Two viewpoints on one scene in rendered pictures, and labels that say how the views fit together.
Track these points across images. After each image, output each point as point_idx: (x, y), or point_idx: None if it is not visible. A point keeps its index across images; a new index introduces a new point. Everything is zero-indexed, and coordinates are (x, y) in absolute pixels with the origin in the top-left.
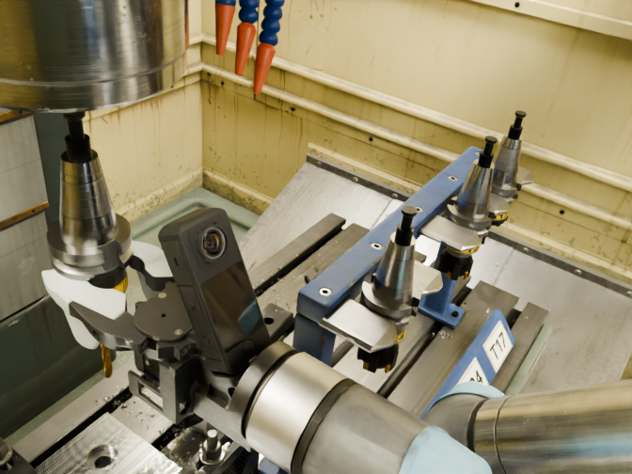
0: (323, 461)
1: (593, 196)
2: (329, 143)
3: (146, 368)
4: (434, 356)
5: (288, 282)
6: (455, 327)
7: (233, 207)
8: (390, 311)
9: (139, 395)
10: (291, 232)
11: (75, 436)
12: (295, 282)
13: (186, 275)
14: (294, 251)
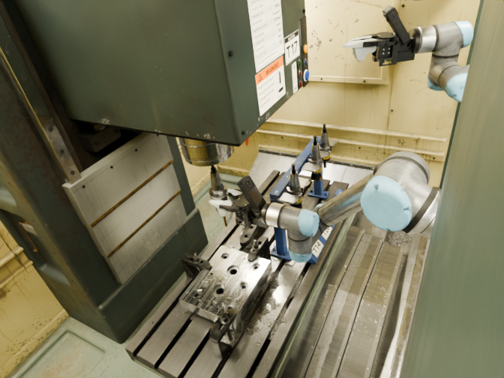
0: (283, 220)
1: (368, 139)
2: (266, 142)
3: (238, 217)
4: None
5: (264, 198)
6: (326, 199)
7: (233, 177)
8: (295, 193)
9: (238, 223)
10: (260, 181)
11: (215, 253)
12: (267, 197)
13: (245, 190)
14: (264, 187)
